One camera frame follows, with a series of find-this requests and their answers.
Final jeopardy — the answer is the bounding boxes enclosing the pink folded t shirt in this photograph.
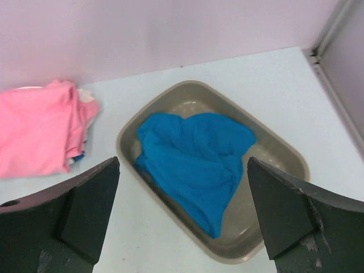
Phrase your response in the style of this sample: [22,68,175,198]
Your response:
[1,80,100,179]

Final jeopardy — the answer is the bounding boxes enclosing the aluminium corner post right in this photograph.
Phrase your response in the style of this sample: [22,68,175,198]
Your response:
[304,1,363,155]

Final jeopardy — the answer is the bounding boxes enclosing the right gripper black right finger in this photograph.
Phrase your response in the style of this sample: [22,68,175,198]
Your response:
[247,157,363,272]

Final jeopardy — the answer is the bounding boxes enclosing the beige plastic tray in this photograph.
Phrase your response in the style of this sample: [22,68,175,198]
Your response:
[117,81,309,264]

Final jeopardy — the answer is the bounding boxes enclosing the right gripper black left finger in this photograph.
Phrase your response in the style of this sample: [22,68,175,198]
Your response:
[1,157,120,272]

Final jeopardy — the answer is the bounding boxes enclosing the blue t shirt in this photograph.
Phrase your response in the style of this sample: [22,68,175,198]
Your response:
[135,113,256,238]

